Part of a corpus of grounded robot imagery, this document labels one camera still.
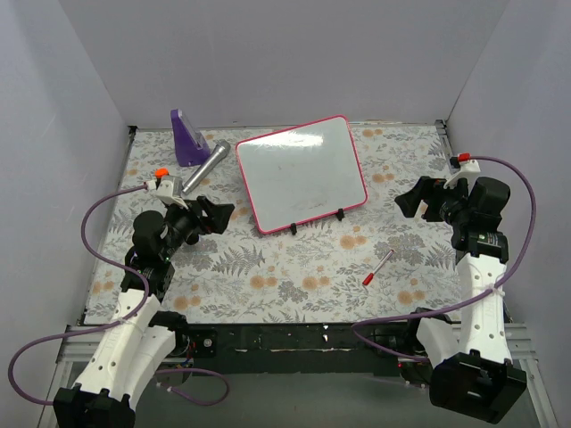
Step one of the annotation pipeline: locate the white red whiteboard marker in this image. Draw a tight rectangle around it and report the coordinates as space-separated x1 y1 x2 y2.
362 249 394 287

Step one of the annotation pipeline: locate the pink framed whiteboard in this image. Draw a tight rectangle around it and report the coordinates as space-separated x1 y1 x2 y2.
236 115 368 235

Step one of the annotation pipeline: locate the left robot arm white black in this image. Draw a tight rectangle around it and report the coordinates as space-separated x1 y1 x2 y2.
54 196 235 427

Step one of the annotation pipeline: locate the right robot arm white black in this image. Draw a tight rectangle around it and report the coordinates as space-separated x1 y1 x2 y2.
395 176 526 424

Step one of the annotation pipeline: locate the black torch with orange cap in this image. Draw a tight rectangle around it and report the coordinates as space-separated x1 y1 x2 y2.
154 168 169 178

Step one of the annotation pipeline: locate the purple wedge stand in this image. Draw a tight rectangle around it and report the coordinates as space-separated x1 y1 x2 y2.
170 109 211 167

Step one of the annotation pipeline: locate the silver microphone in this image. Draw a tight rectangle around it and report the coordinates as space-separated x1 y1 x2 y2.
182 141 231 195

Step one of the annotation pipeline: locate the floral patterned table mat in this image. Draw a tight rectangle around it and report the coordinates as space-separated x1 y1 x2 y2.
82 123 463 325

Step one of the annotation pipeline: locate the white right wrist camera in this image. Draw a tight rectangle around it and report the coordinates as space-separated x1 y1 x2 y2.
444 153 481 189

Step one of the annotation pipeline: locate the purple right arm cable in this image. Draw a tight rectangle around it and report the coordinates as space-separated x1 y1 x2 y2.
351 155 538 363

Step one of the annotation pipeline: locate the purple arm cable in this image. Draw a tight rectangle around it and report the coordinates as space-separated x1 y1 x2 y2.
351 155 538 363
7 182 231 407

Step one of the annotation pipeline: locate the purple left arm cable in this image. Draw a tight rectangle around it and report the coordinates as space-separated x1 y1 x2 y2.
7 182 231 407

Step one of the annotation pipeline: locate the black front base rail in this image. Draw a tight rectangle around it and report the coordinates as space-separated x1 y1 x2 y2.
167 323 405 377

